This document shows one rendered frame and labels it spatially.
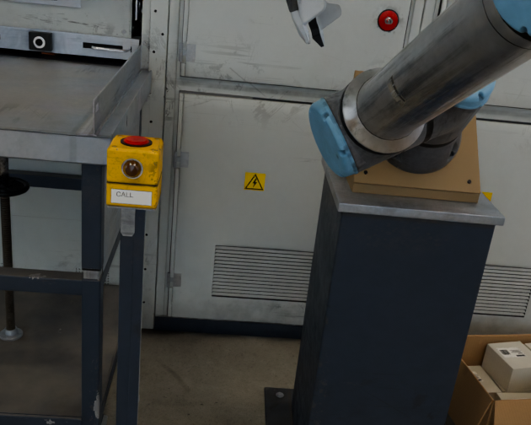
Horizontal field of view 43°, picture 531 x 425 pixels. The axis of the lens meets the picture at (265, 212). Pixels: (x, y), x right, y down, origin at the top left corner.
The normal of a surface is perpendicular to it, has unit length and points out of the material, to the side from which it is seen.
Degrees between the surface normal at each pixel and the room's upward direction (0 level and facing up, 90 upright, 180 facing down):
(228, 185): 90
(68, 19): 90
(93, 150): 90
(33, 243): 90
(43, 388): 0
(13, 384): 0
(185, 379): 0
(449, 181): 48
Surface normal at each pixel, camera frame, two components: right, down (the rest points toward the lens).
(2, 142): 0.04, 0.38
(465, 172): 0.09, -0.34
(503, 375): -0.95, 0.01
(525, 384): 0.28, 0.39
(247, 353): 0.11, -0.92
